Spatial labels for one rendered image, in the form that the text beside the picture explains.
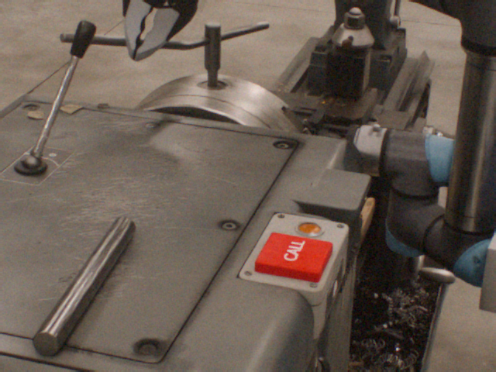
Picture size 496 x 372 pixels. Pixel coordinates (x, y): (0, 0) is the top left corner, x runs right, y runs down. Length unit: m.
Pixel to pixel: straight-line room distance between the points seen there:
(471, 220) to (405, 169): 0.14
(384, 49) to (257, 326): 1.74
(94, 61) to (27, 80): 0.40
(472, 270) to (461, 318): 1.75
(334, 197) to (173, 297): 0.26
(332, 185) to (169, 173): 0.17
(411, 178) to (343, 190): 0.50
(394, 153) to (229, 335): 0.78
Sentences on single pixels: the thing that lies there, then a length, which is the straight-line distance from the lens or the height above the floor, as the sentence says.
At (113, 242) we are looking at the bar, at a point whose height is 1.28.
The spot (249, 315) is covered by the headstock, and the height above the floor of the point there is 1.25.
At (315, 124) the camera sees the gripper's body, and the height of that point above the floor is 1.12.
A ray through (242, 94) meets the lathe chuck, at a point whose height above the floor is 1.23.
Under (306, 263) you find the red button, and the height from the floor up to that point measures 1.27.
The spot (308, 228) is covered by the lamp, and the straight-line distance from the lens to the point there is 1.02.
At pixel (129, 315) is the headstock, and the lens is 0.89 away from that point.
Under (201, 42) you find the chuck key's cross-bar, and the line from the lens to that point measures 1.38.
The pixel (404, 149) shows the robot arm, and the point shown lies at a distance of 1.59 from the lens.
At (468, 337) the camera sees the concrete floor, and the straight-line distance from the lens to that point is 3.20.
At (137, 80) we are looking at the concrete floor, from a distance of 4.98.
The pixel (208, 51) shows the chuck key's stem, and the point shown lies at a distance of 1.40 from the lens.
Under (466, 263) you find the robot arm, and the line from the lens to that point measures 1.54.
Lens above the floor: 1.74
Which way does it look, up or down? 26 degrees down
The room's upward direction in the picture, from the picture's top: 2 degrees clockwise
